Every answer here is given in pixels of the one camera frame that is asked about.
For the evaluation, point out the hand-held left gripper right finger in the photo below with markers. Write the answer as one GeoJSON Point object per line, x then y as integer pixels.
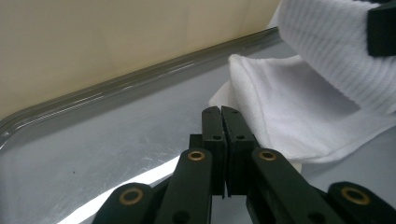
{"type": "Point", "coordinates": [238, 146]}

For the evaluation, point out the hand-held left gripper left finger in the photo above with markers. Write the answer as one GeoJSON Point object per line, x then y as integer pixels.
{"type": "Point", "coordinates": [216, 149]}

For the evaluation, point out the shiny metal tray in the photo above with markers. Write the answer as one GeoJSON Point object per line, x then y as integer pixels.
{"type": "Point", "coordinates": [93, 155]}

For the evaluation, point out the white sock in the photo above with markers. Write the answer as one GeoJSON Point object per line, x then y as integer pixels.
{"type": "Point", "coordinates": [295, 102]}

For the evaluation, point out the cream divided organizer box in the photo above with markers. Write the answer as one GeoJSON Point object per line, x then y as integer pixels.
{"type": "Point", "coordinates": [109, 40]}

